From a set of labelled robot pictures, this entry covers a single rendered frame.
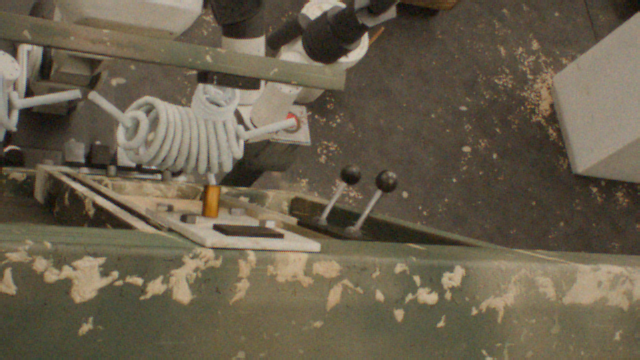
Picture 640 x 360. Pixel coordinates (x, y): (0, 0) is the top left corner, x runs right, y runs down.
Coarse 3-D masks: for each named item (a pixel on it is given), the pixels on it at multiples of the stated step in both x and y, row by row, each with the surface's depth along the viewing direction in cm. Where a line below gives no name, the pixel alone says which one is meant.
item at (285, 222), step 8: (224, 200) 169; (232, 200) 170; (240, 200) 173; (224, 208) 168; (248, 208) 156; (256, 208) 158; (264, 208) 160; (248, 216) 156; (256, 216) 152; (264, 216) 148; (272, 216) 146; (280, 216) 147; (288, 216) 149; (280, 224) 141; (288, 224) 138; (296, 232) 135; (304, 232) 132; (312, 232) 130
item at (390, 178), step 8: (376, 176) 124; (384, 176) 123; (392, 176) 123; (376, 184) 124; (384, 184) 123; (392, 184) 123; (376, 192) 124; (376, 200) 124; (368, 208) 123; (360, 224) 123; (344, 232) 123; (352, 232) 121; (360, 232) 122
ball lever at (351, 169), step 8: (344, 168) 134; (352, 168) 134; (344, 176) 134; (352, 176) 133; (360, 176) 134; (344, 184) 134; (352, 184) 135; (336, 192) 134; (336, 200) 134; (328, 208) 133; (320, 216) 133; (320, 224) 132
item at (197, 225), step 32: (224, 96) 69; (224, 128) 73; (64, 192) 132; (96, 192) 127; (64, 224) 129; (96, 224) 106; (128, 224) 90; (160, 224) 92; (192, 224) 66; (256, 224) 72
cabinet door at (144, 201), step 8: (136, 200) 169; (144, 200) 170; (152, 200) 172; (160, 200) 173; (168, 200) 175; (176, 200) 177; (184, 200) 179; (176, 208) 163; (184, 208) 164; (192, 208) 166; (200, 208) 165
